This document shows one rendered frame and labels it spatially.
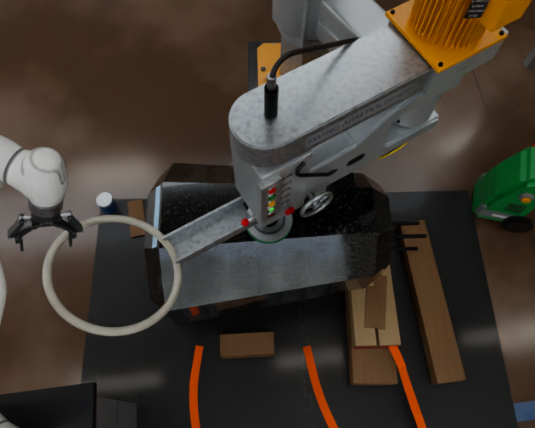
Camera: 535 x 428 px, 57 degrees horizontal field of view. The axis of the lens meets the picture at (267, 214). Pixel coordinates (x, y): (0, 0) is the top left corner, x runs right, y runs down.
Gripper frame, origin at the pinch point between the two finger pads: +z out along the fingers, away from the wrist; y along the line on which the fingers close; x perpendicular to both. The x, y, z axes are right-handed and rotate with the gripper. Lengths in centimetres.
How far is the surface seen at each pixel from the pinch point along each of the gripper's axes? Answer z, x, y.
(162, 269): 61, 16, 50
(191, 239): 24, 9, 54
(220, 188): 38, 43, 79
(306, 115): -50, 7, 72
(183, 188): 44, 48, 63
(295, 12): -36, 79, 101
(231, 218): 17, 14, 70
